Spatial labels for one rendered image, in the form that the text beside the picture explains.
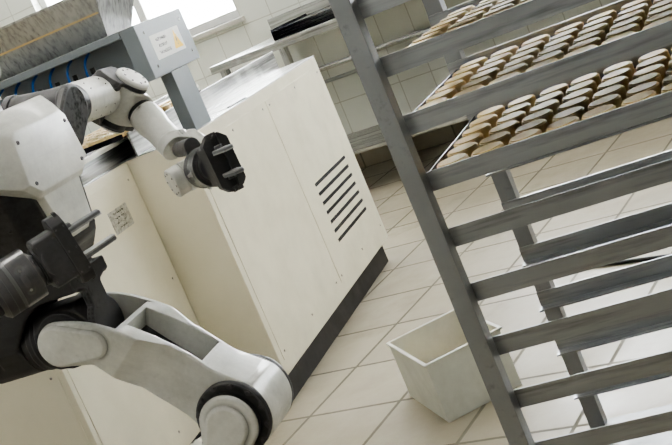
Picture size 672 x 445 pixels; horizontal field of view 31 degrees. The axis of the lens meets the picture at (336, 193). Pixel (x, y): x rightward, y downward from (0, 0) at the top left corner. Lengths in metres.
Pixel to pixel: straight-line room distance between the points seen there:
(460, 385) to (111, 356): 1.06
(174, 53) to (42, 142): 1.37
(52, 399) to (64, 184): 0.89
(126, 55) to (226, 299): 0.75
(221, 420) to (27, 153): 0.58
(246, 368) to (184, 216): 1.31
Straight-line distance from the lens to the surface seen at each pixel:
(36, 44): 3.64
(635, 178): 1.74
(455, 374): 3.01
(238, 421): 2.18
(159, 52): 3.49
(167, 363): 2.24
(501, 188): 2.21
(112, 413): 3.12
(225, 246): 3.48
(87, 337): 2.25
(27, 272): 1.95
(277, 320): 3.61
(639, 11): 1.93
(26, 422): 3.11
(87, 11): 3.53
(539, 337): 1.84
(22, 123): 2.23
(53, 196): 2.24
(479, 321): 1.81
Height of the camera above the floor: 1.12
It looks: 10 degrees down
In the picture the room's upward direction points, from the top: 23 degrees counter-clockwise
